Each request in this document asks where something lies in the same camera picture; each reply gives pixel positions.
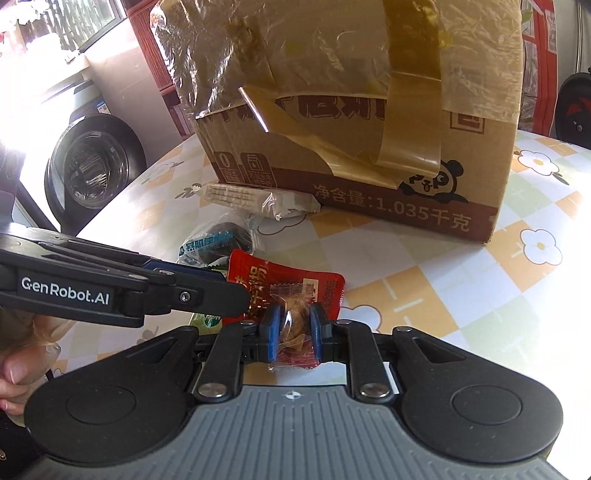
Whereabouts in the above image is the green white snack packet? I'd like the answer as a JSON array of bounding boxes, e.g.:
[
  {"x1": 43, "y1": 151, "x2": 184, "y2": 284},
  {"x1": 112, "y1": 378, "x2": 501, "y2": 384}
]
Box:
[{"x1": 191, "y1": 258, "x2": 230, "y2": 334}]

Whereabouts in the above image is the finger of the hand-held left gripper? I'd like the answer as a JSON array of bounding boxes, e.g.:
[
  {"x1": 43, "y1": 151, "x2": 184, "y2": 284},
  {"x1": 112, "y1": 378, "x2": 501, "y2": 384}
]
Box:
[
  {"x1": 137, "y1": 260, "x2": 230, "y2": 283},
  {"x1": 115, "y1": 271, "x2": 253, "y2": 320}
]

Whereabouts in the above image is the black exercise bike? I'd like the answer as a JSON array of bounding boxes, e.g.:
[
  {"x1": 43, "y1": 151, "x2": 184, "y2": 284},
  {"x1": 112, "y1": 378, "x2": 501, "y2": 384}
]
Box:
[{"x1": 553, "y1": 68, "x2": 591, "y2": 151}]

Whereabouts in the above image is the clear packet with dark contents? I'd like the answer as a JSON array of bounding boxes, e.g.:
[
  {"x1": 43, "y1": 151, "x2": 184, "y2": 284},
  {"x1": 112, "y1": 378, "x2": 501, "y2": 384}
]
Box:
[{"x1": 178, "y1": 213, "x2": 262, "y2": 269}]

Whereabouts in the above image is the red paper banner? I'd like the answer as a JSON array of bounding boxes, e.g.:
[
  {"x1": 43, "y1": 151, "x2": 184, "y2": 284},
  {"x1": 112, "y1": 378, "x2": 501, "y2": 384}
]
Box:
[{"x1": 521, "y1": 0, "x2": 560, "y2": 136}]

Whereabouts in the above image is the taped cardboard box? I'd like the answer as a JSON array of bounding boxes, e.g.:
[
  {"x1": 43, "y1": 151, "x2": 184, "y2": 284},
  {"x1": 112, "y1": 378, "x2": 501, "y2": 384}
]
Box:
[{"x1": 151, "y1": 0, "x2": 537, "y2": 245}]

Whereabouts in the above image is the washing machine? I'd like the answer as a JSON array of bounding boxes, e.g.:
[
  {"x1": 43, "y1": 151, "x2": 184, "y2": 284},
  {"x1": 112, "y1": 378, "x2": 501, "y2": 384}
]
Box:
[{"x1": 14, "y1": 53, "x2": 149, "y2": 232}]

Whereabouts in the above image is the person's left hand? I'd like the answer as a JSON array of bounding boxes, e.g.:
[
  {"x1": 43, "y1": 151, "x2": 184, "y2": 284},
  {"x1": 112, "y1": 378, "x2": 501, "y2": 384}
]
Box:
[{"x1": 0, "y1": 305, "x2": 78, "y2": 416}]

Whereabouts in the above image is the clear brown snack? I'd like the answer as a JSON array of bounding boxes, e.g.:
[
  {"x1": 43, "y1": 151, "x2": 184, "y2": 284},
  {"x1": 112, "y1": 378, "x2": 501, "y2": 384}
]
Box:
[{"x1": 263, "y1": 283, "x2": 325, "y2": 373}]

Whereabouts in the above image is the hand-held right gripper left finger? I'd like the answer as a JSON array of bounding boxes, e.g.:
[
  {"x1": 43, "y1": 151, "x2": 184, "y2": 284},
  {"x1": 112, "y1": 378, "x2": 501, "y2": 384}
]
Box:
[{"x1": 126, "y1": 305, "x2": 282, "y2": 402}]

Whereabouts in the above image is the floral checked tablecloth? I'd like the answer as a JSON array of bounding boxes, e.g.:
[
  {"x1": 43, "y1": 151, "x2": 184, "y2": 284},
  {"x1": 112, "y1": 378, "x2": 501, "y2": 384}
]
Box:
[{"x1": 46, "y1": 129, "x2": 591, "y2": 416}]

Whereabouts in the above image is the red snack packet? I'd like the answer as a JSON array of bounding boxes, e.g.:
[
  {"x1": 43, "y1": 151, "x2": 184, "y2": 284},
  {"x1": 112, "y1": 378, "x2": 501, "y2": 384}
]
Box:
[{"x1": 225, "y1": 249, "x2": 348, "y2": 325}]

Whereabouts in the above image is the long white wrapped packet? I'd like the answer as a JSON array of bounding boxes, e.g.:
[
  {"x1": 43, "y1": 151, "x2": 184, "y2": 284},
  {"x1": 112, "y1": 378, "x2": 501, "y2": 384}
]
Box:
[{"x1": 202, "y1": 182, "x2": 322, "y2": 221}]

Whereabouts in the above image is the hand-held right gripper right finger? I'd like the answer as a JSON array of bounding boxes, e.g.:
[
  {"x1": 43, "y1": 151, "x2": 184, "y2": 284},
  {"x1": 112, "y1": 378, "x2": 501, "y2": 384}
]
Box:
[{"x1": 308, "y1": 302, "x2": 467, "y2": 402}]

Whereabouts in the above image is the barred window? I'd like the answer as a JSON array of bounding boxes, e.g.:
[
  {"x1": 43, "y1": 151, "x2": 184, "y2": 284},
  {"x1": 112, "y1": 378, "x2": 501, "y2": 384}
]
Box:
[{"x1": 0, "y1": 0, "x2": 126, "y2": 54}]

